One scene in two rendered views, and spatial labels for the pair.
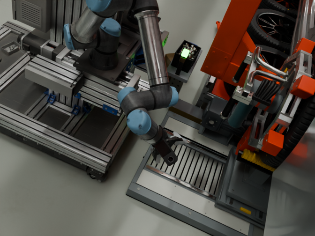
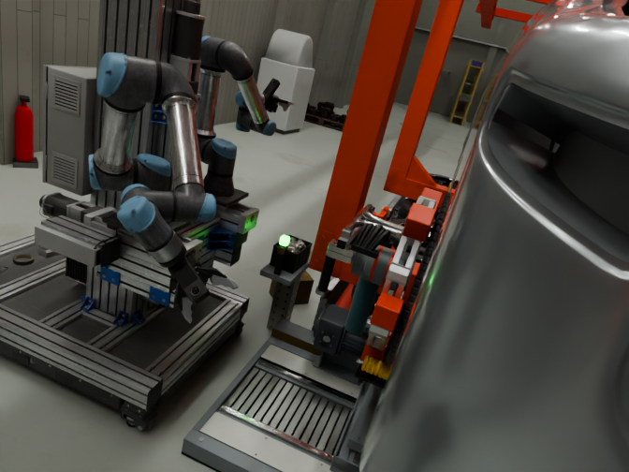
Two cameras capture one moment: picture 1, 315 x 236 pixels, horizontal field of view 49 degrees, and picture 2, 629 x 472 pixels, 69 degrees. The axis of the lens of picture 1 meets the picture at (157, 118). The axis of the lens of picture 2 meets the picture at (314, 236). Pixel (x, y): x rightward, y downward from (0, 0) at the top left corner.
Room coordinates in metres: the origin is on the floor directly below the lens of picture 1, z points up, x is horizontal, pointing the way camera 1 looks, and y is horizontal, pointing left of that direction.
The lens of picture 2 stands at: (-0.07, -0.47, 1.53)
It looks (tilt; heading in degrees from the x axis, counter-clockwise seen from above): 22 degrees down; 9
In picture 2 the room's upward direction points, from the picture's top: 14 degrees clockwise
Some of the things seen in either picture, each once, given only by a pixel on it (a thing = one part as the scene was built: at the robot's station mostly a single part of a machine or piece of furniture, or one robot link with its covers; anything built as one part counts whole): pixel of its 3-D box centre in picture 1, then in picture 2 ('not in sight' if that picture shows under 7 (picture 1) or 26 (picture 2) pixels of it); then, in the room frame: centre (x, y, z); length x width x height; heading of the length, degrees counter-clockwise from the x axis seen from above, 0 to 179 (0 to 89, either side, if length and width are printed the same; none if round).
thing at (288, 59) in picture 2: not in sight; (285, 81); (8.11, 1.97, 0.82); 0.83 x 0.74 x 1.65; 175
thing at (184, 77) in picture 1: (184, 61); (291, 263); (2.14, -0.04, 0.44); 0.43 x 0.17 x 0.03; 175
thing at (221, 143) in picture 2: not in sight; (221, 155); (1.85, 0.33, 0.98); 0.13 x 0.12 x 0.14; 71
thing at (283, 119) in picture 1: (277, 102); (401, 272); (1.51, -0.57, 0.85); 0.54 x 0.07 x 0.54; 175
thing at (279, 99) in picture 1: (265, 96); (383, 266); (1.51, -0.50, 0.85); 0.21 x 0.14 x 0.14; 85
